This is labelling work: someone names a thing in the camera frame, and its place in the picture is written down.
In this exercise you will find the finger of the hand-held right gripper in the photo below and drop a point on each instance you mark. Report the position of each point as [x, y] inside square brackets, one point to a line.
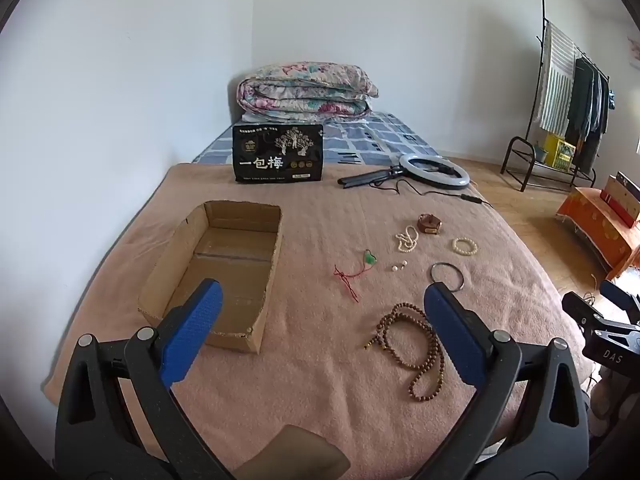
[620, 295]
[580, 310]

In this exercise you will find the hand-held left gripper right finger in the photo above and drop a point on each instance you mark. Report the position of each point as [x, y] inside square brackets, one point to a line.
[450, 330]

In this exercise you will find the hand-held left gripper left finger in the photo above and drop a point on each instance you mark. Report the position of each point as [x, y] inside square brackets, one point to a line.
[195, 330]

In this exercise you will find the metal bangle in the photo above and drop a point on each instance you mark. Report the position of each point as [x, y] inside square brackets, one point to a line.
[433, 272]

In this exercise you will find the cardboard box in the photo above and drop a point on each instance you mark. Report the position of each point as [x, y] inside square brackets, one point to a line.
[225, 240]

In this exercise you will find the hexagonal wooden jewelry box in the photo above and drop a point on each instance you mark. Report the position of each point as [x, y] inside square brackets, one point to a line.
[429, 223]

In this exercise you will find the orange cloth-covered box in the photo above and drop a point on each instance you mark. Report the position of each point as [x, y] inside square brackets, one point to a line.
[595, 225]

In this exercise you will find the red and white box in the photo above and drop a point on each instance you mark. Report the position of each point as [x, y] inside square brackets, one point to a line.
[622, 200]

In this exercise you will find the pink-brown blanket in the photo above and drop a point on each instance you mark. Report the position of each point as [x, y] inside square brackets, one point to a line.
[310, 385]

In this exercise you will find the yellow box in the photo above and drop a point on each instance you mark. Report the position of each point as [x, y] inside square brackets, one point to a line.
[560, 152]

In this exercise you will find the olive brown cloth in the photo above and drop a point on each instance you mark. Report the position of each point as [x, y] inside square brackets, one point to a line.
[295, 455]

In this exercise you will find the small grey pot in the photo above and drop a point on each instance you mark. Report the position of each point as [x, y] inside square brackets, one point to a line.
[540, 154]

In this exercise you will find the black metal clothes rack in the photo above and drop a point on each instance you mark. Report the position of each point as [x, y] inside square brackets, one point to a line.
[515, 152]

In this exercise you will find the black folded tripod stand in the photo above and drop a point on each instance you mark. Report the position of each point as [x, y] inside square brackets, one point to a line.
[365, 178]

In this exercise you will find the dark blue hanging shirt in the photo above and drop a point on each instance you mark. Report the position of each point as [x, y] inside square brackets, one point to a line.
[602, 105]

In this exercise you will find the black printed snack bag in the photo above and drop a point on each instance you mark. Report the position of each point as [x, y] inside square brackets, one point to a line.
[277, 152]

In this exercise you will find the dark hanging jacket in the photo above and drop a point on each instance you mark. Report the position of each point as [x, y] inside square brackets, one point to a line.
[580, 100]

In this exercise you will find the blue checked bed sheet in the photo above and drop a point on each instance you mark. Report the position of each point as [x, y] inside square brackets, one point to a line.
[370, 135]

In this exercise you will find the striped hanging towel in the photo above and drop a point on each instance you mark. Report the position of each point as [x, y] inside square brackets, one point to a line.
[555, 85]

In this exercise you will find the folded floral quilt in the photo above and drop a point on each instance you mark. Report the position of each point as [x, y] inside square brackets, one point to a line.
[305, 90]

